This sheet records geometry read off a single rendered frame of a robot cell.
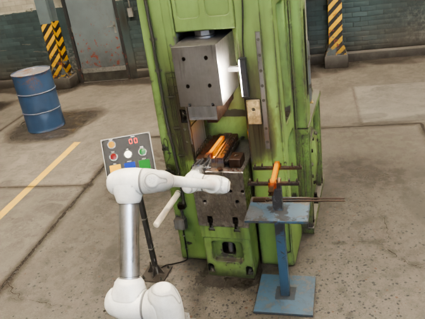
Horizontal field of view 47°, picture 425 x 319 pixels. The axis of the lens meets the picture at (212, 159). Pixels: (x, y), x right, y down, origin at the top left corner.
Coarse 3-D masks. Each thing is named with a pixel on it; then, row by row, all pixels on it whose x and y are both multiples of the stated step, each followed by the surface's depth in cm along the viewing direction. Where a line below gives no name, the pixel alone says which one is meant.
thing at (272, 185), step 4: (276, 164) 315; (276, 168) 309; (276, 172) 304; (272, 176) 301; (276, 176) 302; (272, 180) 295; (268, 184) 291; (272, 184) 290; (272, 188) 286; (272, 192) 286
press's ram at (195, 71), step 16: (224, 32) 331; (176, 48) 309; (192, 48) 306; (208, 48) 303; (224, 48) 318; (176, 64) 314; (192, 64) 311; (208, 64) 308; (224, 64) 318; (176, 80) 319; (192, 80) 316; (208, 80) 313; (224, 80) 319; (192, 96) 321; (208, 96) 318; (224, 96) 319
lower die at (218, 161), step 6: (216, 138) 368; (228, 138) 364; (210, 144) 361; (204, 150) 353; (222, 150) 346; (198, 156) 345; (216, 156) 337; (222, 156) 336; (216, 162) 338; (222, 162) 336
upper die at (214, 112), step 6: (228, 102) 346; (192, 108) 325; (198, 108) 324; (204, 108) 322; (210, 108) 321; (216, 108) 320; (222, 108) 332; (192, 114) 327; (198, 114) 325; (204, 114) 324; (210, 114) 323; (216, 114) 322
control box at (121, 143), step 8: (128, 136) 338; (136, 136) 339; (144, 136) 339; (104, 144) 337; (120, 144) 337; (128, 144) 338; (136, 144) 338; (144, 144) 338; (104, 152) 336; (112, 152) 337; (120, 152) 337; (136, 152) 338; (152, 152) 338; (104, 160) 336; (112, 160) 336; (120, 160) 336; (128, 160) 337; (136, 160) 337; (152, 160) 338; (152, 168) 337
